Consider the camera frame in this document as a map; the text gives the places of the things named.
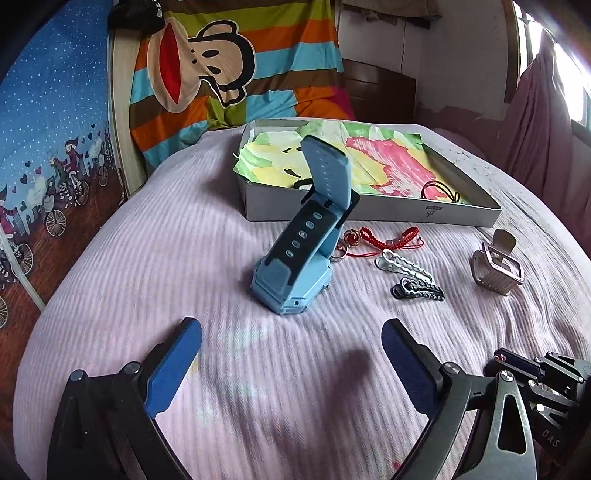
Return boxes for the black patterned hair clip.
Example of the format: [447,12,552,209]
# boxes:
[391,277,445,301]

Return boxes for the white chain hair clip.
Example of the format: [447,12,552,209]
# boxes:
[375,249,435,284]

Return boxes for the red braided bead bracelet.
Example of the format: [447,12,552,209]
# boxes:
[358,225,425,257]

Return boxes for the light blue smart watch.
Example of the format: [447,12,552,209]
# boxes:
[250,135,360,315]

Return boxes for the brown hair tie with flower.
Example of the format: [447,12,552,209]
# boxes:
[420,179,463,204]

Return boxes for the lavender ribbed bedspread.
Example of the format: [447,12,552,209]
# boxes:
[13,125,590,479]

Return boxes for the grey cardboard box tray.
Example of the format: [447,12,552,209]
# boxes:
[236,124,502,227]

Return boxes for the colourful painted paper liner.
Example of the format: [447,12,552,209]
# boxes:
[233,119,469,204]

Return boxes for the blue starry cartoon curtain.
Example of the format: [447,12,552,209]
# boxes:
[1,1,122,419]

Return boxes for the pink window curtain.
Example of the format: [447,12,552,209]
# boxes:
[435,32,591,259]

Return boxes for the dark wooden cabinet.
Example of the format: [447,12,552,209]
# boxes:
[342,59,417,124]

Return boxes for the striped monkey blanket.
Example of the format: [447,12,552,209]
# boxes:
[130,1,355,170]

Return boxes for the hanging brown clothes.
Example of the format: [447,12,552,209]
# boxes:
[341,0,442,30]

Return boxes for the wooden headboard post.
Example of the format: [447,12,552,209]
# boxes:
[107,30,147,198]

